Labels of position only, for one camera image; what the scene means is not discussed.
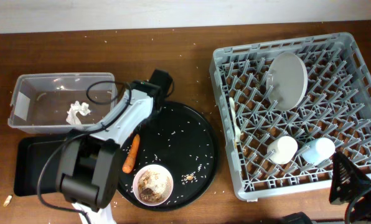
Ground blue plastic cup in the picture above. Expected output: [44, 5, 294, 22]
[301, 138, 336, 165]

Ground cream plastic cup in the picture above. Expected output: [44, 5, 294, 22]
[267, 136, 298, 165]

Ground grey plate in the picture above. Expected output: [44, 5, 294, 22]
[266, 52, 308, 111]

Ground white plastic fork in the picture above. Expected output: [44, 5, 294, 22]
[229, 97, 241, 143]

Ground pink bowl with leftovers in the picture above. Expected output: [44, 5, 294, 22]
[132, 164, 174, 207]

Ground orange carrot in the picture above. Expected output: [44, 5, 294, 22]
[122, 134, 141, 174]

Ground white tissue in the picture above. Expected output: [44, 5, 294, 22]
[66, 101, 91, 125]

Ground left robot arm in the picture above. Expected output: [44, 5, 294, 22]
[55, 70, 174, 223]

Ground grey dishwasher rack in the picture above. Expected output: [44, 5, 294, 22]
[210, 32, 371, 202]

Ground round black tray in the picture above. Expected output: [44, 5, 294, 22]
[117, 101, 219, 212]

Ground clear plastic bin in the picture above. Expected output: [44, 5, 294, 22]
[7, 72, 118, 134]

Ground black rectangular tray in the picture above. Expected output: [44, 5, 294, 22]
[13, 129, 106, 197]

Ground peanut on table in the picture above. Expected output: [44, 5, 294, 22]
[3, 195, 12, 207]

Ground black camera cable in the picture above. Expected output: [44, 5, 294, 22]
[36, 80, 133, 224]

